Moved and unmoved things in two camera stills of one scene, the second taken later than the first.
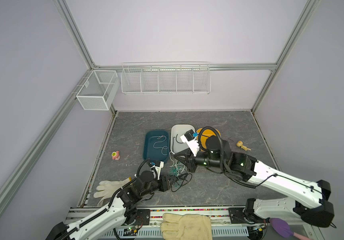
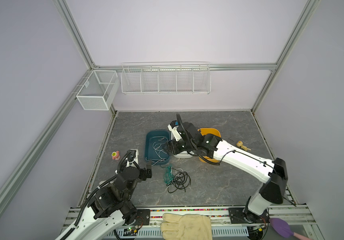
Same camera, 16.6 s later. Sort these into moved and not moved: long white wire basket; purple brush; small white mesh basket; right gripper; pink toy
Moved: right gripper
Not moved: pink toy; purple brush; long white wire basket; small white mesh basket
